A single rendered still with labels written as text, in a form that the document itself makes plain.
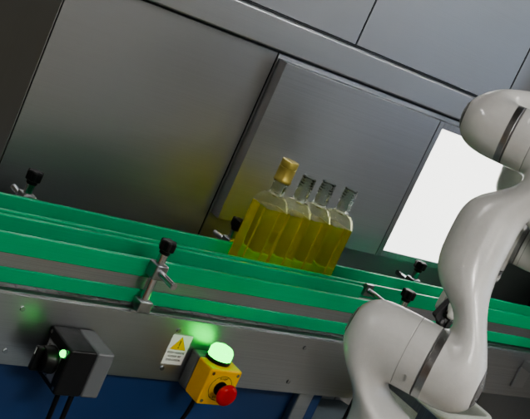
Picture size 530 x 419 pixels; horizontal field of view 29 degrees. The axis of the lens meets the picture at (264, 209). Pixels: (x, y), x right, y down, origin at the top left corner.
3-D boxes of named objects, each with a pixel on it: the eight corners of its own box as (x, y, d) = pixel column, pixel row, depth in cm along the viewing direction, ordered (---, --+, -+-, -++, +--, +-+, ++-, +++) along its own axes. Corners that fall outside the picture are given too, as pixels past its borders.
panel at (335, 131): (481, 276, 269) (542, 157, 262) (488, 281, 267) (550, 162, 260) (210, 212, 211) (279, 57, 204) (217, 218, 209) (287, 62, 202)
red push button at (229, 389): (232, 377, 181) (242, 388, 179) (223, 397, 182) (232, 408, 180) (214, 376, 179) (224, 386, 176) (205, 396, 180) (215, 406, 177)
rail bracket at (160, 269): (145, 308, 175) (175, 239, 172) (165, 331, 170) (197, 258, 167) (125, 306, 173) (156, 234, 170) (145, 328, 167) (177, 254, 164)
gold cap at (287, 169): (285, 185, 196) (295, 165, 195) (270, 177, 197) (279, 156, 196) (293, 185, 199) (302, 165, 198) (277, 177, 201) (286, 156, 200)
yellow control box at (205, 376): (206, 386, 188) (223, 352, 187) (227, 410, 183) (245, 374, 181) (175, 384, 184) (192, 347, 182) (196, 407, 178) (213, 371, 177)
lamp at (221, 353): (220, 354, 185) (228, 340, 184) (234, 368, 182) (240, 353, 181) (201, 352, 182) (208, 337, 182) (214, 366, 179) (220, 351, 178)
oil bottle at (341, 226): (299, 298, 218) (343, 207, 214) (315, 311, 214) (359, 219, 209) (280, 294, 214) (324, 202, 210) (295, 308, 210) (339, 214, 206)
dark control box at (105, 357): (76, 374, 171) (95, 330, 169) (96, 401, 165) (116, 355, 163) (31, 370, 165) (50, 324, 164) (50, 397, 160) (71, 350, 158)
